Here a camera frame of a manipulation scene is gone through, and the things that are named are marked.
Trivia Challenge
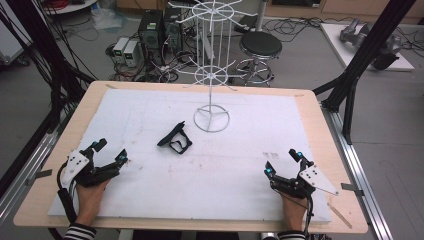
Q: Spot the clear plastic bag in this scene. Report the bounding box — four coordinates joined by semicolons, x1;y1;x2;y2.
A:
90;5;128;32

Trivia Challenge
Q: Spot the person's striped sleeve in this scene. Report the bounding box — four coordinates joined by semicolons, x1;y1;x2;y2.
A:
63;222;98;240
276;230;307;240

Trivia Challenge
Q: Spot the person's right hand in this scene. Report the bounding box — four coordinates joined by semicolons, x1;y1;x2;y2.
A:
279;191;310;233

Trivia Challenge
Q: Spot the white power supply unit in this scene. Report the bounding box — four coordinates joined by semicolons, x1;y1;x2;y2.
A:
112;36;130;64
123;39;141;68

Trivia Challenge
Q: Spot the aluminium rail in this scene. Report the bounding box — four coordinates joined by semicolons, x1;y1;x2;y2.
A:
320;102;395;240
0;109;73;223

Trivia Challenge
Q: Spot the white wire display rack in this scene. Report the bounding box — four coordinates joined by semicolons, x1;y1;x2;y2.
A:
167;0;259;134

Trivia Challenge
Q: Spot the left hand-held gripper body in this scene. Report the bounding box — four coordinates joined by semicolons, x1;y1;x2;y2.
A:
60;147;121;188

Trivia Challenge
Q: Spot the black round stool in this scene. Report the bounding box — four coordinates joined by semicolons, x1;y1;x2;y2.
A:
234;30;284;88

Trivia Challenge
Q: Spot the grey equipment case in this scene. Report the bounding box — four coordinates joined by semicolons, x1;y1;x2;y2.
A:
0;13;33;67

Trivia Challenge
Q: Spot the black tool part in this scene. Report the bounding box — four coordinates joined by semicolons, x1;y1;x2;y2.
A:
156;120;194;156

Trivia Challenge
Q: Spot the white foam mat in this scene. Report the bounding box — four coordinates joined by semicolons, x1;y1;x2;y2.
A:
48;88;333;225

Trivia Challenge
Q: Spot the person's dark lap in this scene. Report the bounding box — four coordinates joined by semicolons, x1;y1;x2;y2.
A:
132;230;241;240

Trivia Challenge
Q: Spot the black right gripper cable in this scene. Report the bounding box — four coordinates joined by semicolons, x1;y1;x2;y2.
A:
279;191;316;238

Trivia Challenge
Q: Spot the person's left striped sleeve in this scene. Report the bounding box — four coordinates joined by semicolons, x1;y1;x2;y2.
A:
63;222;98;240

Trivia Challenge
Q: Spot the dark computer tower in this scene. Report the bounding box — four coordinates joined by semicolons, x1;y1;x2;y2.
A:
163;7;185;52

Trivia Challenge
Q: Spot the white floor board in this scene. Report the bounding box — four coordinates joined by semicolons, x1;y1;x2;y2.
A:
319;22;416;73

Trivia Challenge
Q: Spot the thin wooden stick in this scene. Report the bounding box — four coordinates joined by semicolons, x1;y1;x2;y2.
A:
327;202;354;230

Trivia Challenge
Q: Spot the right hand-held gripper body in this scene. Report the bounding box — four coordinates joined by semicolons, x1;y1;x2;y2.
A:
270;165;340;200

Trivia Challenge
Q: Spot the person's right striped sleeve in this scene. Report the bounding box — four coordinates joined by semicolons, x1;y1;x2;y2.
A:
276;230;307;240

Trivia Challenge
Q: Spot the person's left hand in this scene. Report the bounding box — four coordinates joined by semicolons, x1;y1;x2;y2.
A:
75;178;112;228

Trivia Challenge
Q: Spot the wooden table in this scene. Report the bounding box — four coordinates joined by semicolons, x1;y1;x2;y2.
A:
13;80;369;234

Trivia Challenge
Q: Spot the grey metal bracket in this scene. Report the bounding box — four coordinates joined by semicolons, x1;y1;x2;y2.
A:
340;182;365;198
25;168;54;187

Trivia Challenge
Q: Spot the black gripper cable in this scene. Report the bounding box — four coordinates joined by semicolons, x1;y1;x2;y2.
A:
55;161;78;225
279;191;316;238

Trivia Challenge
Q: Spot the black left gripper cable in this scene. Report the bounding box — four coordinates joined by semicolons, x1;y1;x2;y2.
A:
55;161;78;225

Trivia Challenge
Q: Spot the black metal frame post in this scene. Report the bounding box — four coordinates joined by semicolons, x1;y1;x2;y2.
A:
312;0;418;146
5;0;96;134

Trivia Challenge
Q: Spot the round white table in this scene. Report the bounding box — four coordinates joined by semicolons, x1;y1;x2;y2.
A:
42;0;100;16

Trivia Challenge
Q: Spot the black computer tower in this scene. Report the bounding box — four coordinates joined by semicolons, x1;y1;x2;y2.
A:
137;9;165;65

